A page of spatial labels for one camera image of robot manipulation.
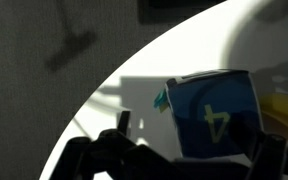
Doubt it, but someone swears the blue block with number four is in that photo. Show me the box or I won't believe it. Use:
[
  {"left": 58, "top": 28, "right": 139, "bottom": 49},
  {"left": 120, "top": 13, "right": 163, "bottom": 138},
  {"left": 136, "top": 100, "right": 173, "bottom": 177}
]
[{"left": 154, "top": 69, "right": 263, "bottom": 159}]

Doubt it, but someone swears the round white table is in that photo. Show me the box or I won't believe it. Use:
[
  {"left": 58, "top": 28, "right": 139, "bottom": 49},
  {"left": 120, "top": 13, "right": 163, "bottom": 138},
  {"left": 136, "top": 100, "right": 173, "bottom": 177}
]
[{"left": 39, "top": 0, "right": 288, "bottom": 180}]

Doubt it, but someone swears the yellow banana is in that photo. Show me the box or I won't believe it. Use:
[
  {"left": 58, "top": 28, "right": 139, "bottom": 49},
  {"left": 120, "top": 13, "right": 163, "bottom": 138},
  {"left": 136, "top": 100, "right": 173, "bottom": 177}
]
[{"left": 259, "top": 93, "right": 288, "bottom": 129}]

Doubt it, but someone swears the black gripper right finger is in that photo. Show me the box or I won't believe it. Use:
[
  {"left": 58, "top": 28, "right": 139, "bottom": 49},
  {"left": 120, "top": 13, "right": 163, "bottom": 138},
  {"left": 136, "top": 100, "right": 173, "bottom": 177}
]
[{"left": 228, "top": 113, "right": 288, "bottom": 180}]

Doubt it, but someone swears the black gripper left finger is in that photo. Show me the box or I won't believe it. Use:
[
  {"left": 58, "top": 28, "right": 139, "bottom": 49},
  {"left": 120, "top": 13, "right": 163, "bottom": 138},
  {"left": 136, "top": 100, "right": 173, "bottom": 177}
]
[{"left": 50, "top": 111, "right": 171, "bottom": 180}]

